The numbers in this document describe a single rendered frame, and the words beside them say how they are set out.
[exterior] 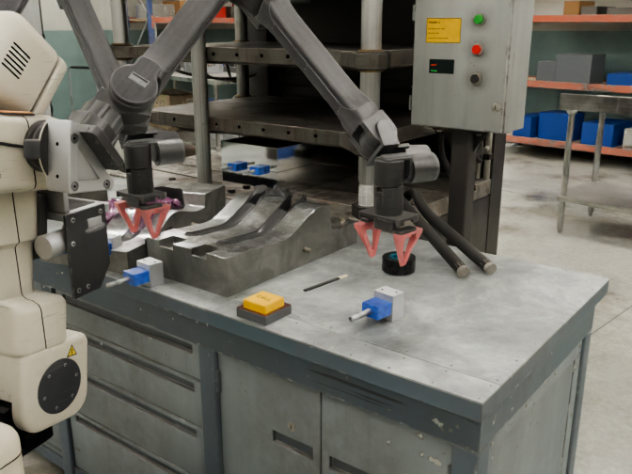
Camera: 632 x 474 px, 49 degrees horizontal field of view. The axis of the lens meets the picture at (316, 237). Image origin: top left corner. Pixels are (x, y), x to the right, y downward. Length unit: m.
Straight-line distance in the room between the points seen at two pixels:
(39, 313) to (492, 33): 1.37
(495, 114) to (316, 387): 1.00
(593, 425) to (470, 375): 1.55
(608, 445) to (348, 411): 1.42
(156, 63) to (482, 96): 1.08
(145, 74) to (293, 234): 0.61
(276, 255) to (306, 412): 0.38
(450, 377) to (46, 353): 0.72
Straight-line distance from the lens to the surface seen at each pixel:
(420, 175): 1.33
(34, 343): 1.32
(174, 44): 1.30
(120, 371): 1.91
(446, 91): 2.09
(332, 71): 1.37
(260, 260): 1.57
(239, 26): 3.32
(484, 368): 1.24
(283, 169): 2.43
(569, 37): 8.35
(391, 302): 1.38
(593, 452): 2.59
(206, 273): 1.54
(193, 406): 1.72
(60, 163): 1.14
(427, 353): 1.28
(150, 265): 1.58
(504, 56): 2.01
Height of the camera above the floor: 1.37
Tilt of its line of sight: 17 degrees down
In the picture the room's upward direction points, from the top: straight up
